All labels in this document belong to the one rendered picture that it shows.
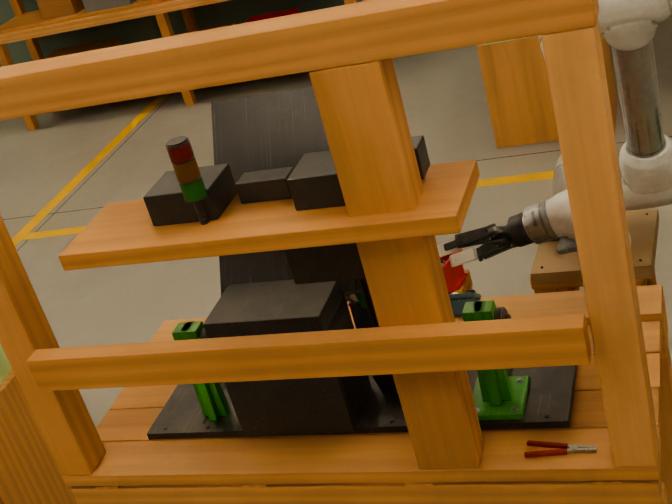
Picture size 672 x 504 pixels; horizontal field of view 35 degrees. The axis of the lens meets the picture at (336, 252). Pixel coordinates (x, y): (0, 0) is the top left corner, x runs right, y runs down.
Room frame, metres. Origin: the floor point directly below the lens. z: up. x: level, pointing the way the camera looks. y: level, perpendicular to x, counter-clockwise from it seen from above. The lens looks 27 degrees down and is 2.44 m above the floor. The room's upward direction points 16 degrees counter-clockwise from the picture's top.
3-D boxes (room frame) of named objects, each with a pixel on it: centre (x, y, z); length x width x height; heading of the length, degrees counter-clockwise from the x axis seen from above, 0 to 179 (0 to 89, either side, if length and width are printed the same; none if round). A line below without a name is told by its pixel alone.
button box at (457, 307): (2.52, -0.27, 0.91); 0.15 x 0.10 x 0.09; 67
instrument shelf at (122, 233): (2.09, 0.13, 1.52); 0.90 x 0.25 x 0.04; 67
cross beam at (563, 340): (1.99, 0.17, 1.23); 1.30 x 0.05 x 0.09; 67
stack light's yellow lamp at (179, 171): (2.10, 0.25, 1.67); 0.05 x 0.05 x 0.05
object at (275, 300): (2.24, 0.18, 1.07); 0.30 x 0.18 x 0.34; 67
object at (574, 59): (2.05, 0.14, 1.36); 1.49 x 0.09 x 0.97; 67
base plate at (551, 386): (2.32, 0.02, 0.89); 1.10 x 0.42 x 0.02; 67
